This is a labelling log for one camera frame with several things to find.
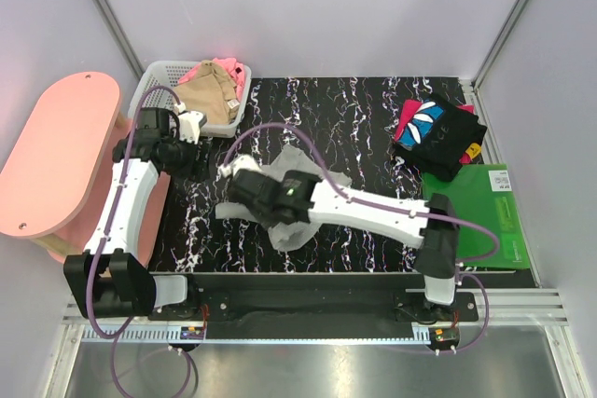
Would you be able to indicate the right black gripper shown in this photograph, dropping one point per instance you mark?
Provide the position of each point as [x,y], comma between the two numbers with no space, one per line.
[269,222]

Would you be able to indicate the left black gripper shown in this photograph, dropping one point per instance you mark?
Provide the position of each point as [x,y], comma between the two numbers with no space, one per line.
[198,169]

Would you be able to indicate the grey t shirt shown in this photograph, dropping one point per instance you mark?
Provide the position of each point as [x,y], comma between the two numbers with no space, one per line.
[284,238]

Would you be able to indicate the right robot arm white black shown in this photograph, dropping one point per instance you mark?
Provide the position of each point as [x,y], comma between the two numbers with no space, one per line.
[302,200]

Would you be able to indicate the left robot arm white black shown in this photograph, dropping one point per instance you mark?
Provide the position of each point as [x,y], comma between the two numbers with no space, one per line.
[108,280]

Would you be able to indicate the beige t shirt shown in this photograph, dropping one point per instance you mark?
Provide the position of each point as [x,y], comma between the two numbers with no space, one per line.
[212,92]

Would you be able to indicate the pink t shirt in basket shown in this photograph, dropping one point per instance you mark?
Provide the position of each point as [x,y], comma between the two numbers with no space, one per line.
[235,70]

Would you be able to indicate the pink oval tiered shelf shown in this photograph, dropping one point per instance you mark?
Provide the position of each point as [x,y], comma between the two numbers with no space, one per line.
[57,176]

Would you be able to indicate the black printed folded t shirt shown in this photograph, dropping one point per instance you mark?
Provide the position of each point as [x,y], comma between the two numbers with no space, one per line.
[438,135]

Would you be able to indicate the green folding board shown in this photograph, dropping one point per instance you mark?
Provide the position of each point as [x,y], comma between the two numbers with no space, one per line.
[482,194]

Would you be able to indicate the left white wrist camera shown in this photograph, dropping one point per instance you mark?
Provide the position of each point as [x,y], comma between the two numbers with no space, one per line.
[190,123]

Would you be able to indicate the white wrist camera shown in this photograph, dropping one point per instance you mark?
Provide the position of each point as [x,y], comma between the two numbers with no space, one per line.
[190,123]
[241,163]

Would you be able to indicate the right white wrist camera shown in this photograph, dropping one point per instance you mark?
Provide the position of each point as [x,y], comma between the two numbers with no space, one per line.
[241,163]

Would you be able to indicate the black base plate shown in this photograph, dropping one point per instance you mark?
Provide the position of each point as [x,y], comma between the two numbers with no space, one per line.
[314,307]

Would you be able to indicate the left aluminium frame post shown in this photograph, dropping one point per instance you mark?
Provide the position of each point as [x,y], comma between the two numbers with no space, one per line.
[120,37]

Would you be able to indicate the aluminium frame post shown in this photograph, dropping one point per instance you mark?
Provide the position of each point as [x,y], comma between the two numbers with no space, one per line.
[120,37]
[506,30]

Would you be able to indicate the aluminium front rail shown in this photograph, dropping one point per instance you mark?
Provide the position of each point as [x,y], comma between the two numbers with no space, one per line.
[495,307]

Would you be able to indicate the right aluminium frame post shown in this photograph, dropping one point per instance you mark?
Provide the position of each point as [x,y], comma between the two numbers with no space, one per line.
[506,30]

